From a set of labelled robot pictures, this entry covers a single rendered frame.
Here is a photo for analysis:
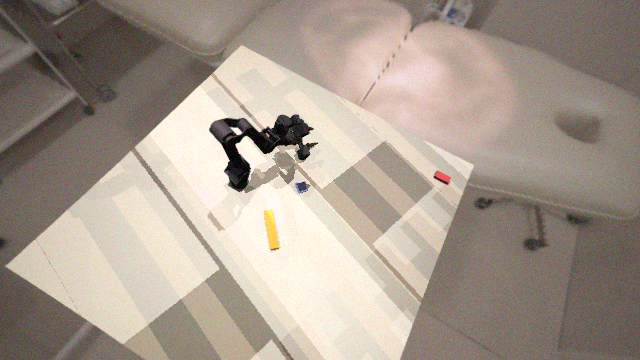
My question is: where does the yellow bar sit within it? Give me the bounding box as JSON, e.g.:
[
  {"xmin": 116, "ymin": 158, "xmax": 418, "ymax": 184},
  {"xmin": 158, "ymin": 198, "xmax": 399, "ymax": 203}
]
[{"xmin": 264, "ymin": 209, "xmax": 279, "ymax": 250}]

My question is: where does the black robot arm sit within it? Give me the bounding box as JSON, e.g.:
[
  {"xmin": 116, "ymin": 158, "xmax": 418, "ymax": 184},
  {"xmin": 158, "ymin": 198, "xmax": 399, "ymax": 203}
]
[{"xmin": 209, "ymin": 115, "xmax": 310, "ymax": 192}]

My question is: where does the red flat block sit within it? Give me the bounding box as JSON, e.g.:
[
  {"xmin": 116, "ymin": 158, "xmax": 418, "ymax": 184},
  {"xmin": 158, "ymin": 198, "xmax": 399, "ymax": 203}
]
[{"xmin": 434, "ymin": 170, "xmax": 451, "ymax": 184}]

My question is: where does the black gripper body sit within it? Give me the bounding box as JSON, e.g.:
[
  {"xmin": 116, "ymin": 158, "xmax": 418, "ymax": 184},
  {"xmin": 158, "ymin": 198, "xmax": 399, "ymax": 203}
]
[{"xmin": 284, "ymin": 114, "xmax": 310, "ymax": 160}]

